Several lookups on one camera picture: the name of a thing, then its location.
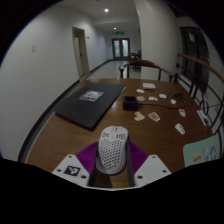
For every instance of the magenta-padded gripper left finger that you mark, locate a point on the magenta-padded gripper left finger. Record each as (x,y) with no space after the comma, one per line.
(68,168)

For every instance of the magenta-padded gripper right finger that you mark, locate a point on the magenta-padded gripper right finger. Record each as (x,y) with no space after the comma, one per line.
(151,168)

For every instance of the white perforated computer mouse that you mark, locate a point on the white perforated computer mouse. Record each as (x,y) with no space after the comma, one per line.
(112,150)

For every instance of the teal cartoon-print mouse pad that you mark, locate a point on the teal cartoon-print mouse pad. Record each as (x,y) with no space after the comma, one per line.
(200,151)

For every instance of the large black mouse pad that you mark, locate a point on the large black mouse pad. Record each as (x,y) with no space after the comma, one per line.
(90,106)

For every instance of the orange cartoon sticker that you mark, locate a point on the orange cartoon sticker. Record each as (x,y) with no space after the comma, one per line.
(154,116)

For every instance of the orange and white sticker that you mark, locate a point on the orange and white sticker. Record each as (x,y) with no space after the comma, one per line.
(139,116)

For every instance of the red and white sticker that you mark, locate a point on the red and white sticker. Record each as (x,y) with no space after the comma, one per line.
(182,112)

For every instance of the small black charger box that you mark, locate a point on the small black charger box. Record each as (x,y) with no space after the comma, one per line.
(130,103)

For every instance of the small white square sticker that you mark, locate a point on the small white square sticker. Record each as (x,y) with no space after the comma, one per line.
(173,101)

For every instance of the white flat strip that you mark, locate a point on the white flat strip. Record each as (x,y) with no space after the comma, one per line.
(202,118)

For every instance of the white round sticker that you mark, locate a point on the white round sticker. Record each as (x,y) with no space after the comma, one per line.
(162,96)

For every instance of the printed paper card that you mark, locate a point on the printed paper card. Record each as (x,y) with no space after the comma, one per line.
(91,96)

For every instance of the small black gadget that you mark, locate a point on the small black gadget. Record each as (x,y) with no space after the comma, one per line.
(177,95)

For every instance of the white oval sticker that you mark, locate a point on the white oval sticker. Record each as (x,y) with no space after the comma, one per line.
(140,90)

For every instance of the small cream box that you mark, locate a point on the small cream box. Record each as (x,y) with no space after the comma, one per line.
(149,86)

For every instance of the wooden armchair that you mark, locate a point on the wooden armchair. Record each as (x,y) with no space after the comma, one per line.
(143,63)

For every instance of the beige door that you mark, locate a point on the beige door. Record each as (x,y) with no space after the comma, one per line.
(81,51)

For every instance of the glass double door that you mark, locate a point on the glass double door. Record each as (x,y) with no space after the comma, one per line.
(120,48)

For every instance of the green exit sign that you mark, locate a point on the green exit sign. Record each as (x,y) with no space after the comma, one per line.
(119,33)

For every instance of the round ceiling light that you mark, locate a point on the round ceiling light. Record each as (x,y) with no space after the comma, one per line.
(115,28)
(106,10)

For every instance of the wooden chair with black frame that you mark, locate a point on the wooden chair with black frame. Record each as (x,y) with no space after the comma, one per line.
(200,63)

